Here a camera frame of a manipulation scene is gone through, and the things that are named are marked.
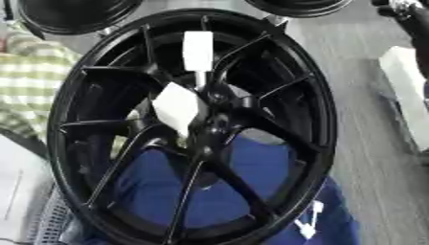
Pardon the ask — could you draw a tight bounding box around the white box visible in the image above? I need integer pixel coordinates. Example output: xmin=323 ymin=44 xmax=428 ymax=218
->
xmin=376 ymin=45 xmax=429 ymax=151

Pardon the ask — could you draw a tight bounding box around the person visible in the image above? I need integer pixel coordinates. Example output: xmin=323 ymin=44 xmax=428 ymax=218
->
xmin=56 ymin=133 xmax=362 ymax=245

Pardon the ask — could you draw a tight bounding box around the black round wheel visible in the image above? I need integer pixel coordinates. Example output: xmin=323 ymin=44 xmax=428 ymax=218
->
xmin=242 ymin=0 xmax=355 ymax=18
xmin=14 ymin=0 xmax=145 ymax=36

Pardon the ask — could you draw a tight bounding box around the black spoked wheel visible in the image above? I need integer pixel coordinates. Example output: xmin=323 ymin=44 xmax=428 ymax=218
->
xmin=45 ymin=8 xmax=339 ymax=245

